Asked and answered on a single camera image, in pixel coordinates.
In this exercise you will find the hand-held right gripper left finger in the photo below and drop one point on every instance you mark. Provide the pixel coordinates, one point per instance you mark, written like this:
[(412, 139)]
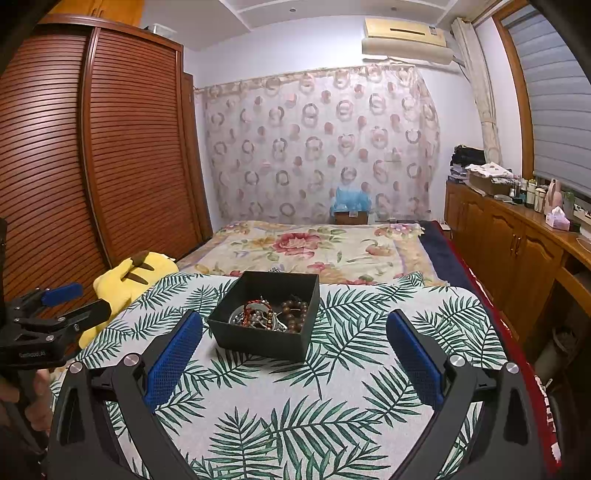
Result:
[(173, 360)]

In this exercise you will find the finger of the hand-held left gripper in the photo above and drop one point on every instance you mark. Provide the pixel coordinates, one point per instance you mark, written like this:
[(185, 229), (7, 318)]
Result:
[(62, 294), (85, 316)]

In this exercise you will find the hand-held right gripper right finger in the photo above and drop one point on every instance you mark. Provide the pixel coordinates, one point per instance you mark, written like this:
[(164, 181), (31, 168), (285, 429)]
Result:
[(415, 360)]

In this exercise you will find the black box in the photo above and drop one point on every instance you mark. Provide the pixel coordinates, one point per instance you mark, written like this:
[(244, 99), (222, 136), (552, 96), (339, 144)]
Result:
[(263, 344)]

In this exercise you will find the pale jade bangle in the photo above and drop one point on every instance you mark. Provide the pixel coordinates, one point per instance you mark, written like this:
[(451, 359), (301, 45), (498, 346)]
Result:
[(278, 326)]

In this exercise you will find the person's left hand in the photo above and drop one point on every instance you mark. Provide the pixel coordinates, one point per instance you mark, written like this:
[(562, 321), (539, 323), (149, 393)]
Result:
[(43, 397)]

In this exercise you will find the yellow plush toy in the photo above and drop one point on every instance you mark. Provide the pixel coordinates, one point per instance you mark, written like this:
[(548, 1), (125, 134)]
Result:
[(115, 286)]

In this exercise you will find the red blanket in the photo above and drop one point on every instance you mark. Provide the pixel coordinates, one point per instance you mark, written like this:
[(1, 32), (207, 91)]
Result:
[(489, 300)]

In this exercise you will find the navy blanket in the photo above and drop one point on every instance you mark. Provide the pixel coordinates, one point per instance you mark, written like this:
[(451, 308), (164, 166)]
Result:
[(438, 249)]

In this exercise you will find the leaf print tablecloth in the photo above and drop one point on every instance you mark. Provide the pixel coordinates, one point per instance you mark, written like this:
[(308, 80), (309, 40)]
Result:
[(295, 415)]

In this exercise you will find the wooden cabinet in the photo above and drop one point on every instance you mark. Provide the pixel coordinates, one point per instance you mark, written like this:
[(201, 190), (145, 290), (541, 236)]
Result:
[(498, 240)]

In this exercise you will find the small wooden box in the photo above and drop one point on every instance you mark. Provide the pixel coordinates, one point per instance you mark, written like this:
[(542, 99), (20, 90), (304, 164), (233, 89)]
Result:
[(352, 218)]

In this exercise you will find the wooden slatted wardrobe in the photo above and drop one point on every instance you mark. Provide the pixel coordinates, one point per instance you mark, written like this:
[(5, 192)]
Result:
[(129, 138)]

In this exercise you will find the blue plastic bag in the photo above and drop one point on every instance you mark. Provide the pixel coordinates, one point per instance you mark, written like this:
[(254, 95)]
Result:
[(351, 199)]

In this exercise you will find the cardboard box with cloth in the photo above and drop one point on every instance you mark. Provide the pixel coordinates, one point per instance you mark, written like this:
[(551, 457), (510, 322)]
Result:
[(489, 177)]

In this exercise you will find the pink tissue box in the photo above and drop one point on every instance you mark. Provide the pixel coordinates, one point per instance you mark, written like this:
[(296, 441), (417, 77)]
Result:
[(557, 220)]

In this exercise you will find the cluster of toiletry bottles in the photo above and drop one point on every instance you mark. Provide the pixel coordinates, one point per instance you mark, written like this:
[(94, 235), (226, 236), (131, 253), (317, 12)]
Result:
[(532, 194)]

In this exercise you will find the pile of dark clothes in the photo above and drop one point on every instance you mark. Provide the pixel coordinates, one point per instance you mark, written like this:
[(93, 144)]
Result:
[(466, 159)]

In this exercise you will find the beige side curtain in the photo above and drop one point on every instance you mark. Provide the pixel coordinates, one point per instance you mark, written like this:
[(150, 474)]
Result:
[(480, 92)]

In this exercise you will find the small white box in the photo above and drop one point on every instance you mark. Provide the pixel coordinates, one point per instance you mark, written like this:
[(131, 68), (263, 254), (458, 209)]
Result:
[(164, 30)]

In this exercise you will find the grey window blind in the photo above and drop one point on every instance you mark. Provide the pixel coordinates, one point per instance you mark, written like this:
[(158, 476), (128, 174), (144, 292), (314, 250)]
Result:
[(554, 92)]

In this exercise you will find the white air conditioner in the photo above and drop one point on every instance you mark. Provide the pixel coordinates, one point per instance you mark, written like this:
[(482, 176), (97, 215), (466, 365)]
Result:
[(406, 46)]

